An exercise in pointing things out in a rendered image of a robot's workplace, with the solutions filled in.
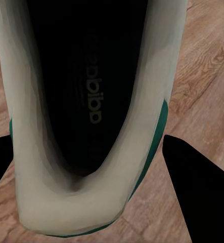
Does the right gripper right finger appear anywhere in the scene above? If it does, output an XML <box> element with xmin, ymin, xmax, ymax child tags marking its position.
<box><xmin>162</xmin><ymin>135</ymin><xmax>224</xmax><ymax>243</ymax></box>

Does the gym shoe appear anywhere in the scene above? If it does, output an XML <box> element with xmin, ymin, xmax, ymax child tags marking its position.
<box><xmin>0</xmin><ymin>0</ymin><xmax>188</xmax><ymax>238</ymax></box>

